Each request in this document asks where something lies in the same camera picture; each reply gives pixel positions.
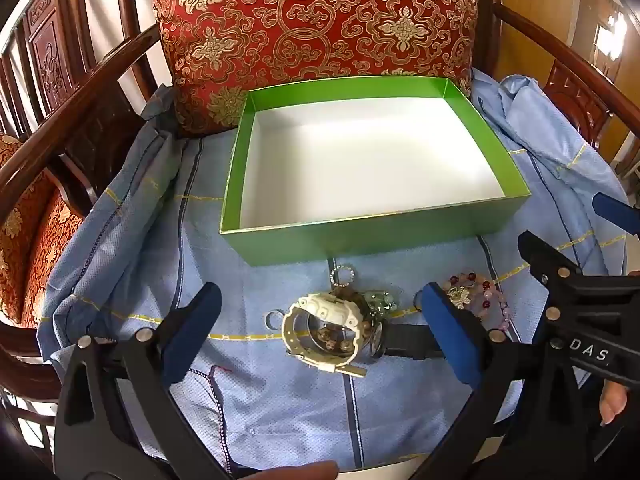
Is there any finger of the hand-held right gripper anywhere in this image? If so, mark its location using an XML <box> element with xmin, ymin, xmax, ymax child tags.
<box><xmin>592</xmin><ymin>192</ymin><xmax>640</xmax><ymax>235</ymax></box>
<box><xmin>517</xmin><ymin>230</ymin><xmax>640</xmax><ymax>318</ymax></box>

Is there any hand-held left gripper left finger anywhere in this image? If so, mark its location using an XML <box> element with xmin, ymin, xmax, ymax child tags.
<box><xmin>52</xmin><ymin>281</ymin><xmax>236</xmax><ymax>480</ymax></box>

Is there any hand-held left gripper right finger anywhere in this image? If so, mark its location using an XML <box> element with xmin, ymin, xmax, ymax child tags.
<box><xmin>412</xmin><ymin>282</ymin><xmax>616</xmax><ymax>480</ymax></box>

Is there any black wrist watch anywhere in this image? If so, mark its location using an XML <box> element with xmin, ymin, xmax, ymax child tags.
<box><xmin>367</xmin><ymin>320</ymin><xmax>446</xmax><ymax>363</ymax></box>

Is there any pink bead bracelet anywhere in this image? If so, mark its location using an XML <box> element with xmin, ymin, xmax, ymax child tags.
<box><xmin>447</xmin><ymin>271</ymin><xmax>511</xmax><ymax>331</ymax></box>

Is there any brown bead bracelet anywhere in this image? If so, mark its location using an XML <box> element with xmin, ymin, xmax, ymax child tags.
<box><xmin>312</xmin><ymin>327</ymin><xmax>351</xmax><ymax>356</ymax></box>

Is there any white wrist watch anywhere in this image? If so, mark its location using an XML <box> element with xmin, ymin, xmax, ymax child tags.
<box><xmin>281</xmin><ymin>292</ymin><xmax>368</xmax><ymax>376</ymax></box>

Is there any green cardboard box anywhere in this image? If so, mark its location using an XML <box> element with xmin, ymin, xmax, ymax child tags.
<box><xmin>220</xmin><ymin>76</ymin><xmax>532</xmax><ymax>267</ymax></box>

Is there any person's right hand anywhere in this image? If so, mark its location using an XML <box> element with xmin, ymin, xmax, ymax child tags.
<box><xmin>600</xmin><ymin>379</ymin><xmax>632</xmax><ymax>428</ymax></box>

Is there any person's left hand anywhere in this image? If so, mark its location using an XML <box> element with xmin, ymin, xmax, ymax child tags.
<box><xmin>240</xmin><ymin>460</ymin><xmax>341</xmax><ymax>480</ymax></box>

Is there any light blue cloth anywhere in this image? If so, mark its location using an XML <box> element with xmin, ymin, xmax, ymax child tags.
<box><xmin>42</xmin><ymin>69</ymin><xmax>631</xmax><ymax>476</ymax></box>

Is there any orange patterned seat cushion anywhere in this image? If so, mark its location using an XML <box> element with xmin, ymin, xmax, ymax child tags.
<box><xmin>0</xmin><ymin>132</ymin><xmax>86</xmax><ymax>328</ymax></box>

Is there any dark wooden armchair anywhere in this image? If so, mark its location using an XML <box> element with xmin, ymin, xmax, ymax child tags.
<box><xmin>0</xmin><ymin>0</ymin><xmax>640</xmax><ymax>401</ymax></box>

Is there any carved wooden chair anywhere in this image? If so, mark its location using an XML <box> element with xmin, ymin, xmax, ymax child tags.
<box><xmin>0</xmin><ymin>0</ymin><xmax>121</xmax><ymax>136</ymax></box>

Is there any red gold patterned cushion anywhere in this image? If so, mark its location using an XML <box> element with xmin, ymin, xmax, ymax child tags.
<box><xmin>141</xmin><ymin>0</ymin><xmax>481</xmax><ymax>137</ymax></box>

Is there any rhinestone ring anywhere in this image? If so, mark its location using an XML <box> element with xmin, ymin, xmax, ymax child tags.
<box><xmin>330</xmin><ymin>265</ymin><xmax>357</xmax><ymax>288</ymax></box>

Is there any wall lamp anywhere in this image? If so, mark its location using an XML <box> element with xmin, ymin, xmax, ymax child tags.
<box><xmin>595</xmin><ymin>10</ymin><xmax>628</xmax><ymax>61</ymax></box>

